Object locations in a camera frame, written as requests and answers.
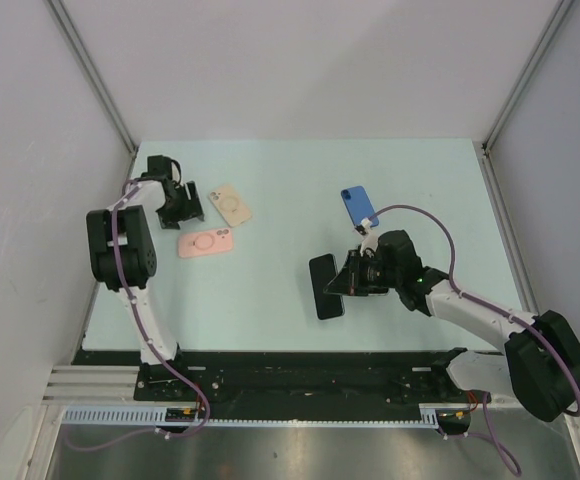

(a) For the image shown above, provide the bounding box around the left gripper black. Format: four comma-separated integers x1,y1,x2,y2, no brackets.
158,181,204,230

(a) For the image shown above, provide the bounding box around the aluminium frame front rail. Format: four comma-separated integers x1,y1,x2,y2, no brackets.
42,365,141,405

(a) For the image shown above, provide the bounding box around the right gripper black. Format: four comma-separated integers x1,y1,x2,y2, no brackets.
324,250,401,297

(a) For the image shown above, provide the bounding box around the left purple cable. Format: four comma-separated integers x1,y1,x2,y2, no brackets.
63,178,211,454

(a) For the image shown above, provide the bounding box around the blue phone case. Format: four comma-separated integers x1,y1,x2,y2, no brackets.
340,185,375,227

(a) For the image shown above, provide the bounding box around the beige phone case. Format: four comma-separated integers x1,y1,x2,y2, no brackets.
208,184,252,228

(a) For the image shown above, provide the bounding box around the left aluminium corner post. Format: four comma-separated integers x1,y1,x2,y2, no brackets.
44,0,138,157

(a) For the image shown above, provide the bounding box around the right aluminium side rail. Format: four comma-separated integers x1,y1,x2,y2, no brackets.
473,142,539,312

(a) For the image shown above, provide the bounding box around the slotted cable duct rail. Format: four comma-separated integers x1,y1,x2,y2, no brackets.
62,402,479,429

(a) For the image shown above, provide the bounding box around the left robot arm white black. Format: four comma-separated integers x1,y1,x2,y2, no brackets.
86,155,205,365

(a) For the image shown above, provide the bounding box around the pink phone case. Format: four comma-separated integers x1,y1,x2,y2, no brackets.
177,228,234,259

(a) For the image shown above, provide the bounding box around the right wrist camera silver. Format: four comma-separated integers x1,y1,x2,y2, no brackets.
355,218,378,256

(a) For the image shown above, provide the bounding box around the aluminium corner post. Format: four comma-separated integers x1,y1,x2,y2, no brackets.
44,0,138,157
481,0,580,155

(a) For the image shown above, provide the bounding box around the right aluminium corner post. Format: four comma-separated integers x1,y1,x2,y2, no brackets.
481,0,580,155

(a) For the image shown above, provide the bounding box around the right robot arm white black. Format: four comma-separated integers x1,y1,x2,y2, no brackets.
324,230,580,422

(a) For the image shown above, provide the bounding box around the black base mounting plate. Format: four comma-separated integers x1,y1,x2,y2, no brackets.
74,349,486,423

